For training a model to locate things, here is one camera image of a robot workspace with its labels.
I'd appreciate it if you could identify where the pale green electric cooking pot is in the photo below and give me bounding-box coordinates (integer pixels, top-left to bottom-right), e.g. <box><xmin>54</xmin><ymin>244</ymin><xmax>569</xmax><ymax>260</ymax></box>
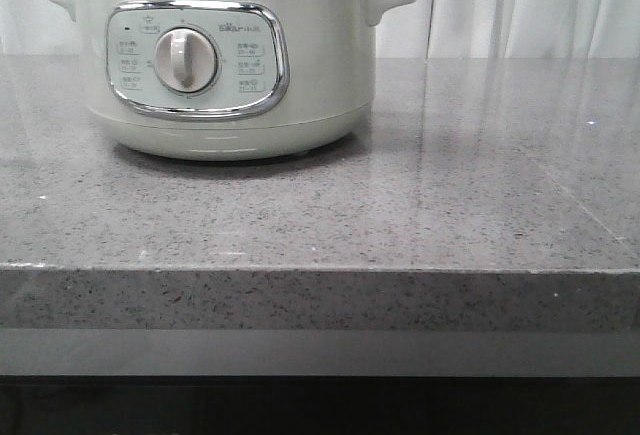
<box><xmin>50</xmin><ymin>0</ymin><xmax>415</xmax><ymax>161</ymax></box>

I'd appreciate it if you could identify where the white curtain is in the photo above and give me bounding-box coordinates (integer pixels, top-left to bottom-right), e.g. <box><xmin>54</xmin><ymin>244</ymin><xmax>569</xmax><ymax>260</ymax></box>
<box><xmin>1</xmin><ymin>0</ymin><xmax>639</xmax><ymax>59</ymax></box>

